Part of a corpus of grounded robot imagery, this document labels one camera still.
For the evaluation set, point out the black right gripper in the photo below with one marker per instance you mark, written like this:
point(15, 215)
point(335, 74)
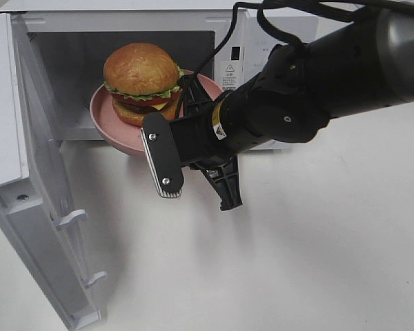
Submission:
point(205, 134)

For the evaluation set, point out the pink round plate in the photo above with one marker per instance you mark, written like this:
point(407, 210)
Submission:
point(123, 136)

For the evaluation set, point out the burger with lettuce and cheese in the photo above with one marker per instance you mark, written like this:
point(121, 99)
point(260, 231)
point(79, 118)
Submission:
point(142, 78)

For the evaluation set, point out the white microwave door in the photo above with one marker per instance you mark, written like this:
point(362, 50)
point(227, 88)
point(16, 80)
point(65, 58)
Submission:
point(45, 90)

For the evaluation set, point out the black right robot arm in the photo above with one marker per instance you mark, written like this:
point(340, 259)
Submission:
point(366, 65)

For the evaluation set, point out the warning label with QR code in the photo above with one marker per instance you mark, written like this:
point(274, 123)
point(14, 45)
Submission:
point(230, 75)

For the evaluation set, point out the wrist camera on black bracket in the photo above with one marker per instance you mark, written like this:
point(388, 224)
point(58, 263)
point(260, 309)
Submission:
point(162, 155)

